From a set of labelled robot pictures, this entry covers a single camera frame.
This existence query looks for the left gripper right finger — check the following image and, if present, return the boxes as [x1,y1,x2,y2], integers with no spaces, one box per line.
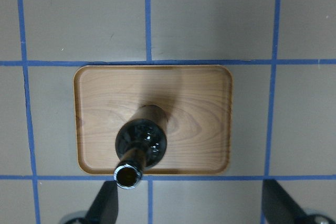
[261,179,311,223]

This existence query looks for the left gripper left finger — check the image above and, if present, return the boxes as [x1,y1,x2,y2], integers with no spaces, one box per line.
[85,181,119,224]

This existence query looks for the dark wine bottle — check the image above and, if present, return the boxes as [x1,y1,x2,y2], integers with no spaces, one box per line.
[113,105,168,189]

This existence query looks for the wooden serving tray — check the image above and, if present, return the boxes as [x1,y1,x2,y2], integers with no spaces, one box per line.
[73,65,233,175]

